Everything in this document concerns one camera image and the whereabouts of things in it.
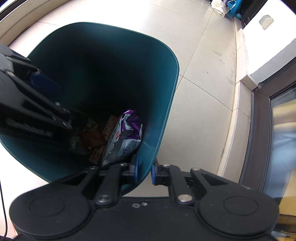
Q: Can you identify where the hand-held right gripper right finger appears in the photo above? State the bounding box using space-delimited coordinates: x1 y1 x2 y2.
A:
151 163 239 206

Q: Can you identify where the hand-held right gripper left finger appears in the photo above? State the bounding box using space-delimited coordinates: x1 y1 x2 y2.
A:
50 155 139 207

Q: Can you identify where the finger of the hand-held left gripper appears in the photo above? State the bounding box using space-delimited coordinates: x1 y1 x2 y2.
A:
0 44 66 95
0 70 93 145

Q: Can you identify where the purple white snack packet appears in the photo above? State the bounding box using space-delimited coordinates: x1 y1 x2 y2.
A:
101 109 142 167

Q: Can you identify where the tan snack wrapper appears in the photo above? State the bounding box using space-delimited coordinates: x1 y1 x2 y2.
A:
102 115 119 140
89 145 106 165

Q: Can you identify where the orange snack wrapper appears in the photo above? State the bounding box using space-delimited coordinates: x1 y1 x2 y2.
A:
81 131 105 147

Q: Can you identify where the teal plastic trash bin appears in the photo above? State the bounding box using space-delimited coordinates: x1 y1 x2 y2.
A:
0 22 179 196

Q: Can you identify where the white plastic bag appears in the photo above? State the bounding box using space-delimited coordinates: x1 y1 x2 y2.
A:
210 0 228 16

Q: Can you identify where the blue plastic stool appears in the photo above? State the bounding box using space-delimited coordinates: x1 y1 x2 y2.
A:
225 0 244 18

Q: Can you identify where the grey sliding door frame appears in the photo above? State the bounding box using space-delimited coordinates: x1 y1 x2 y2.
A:
238 81 296 200

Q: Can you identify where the grey wall socket cover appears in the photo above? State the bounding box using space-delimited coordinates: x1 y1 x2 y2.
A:
258 15 274 29

